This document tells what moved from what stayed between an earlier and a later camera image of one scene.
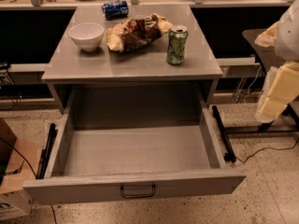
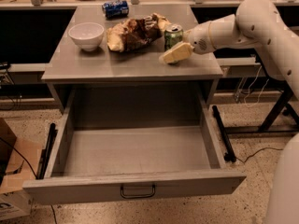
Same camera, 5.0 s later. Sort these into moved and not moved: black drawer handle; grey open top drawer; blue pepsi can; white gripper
Moved: white gripper
Not moved: black drawer handle; grey open top drawer; blue pepsi can
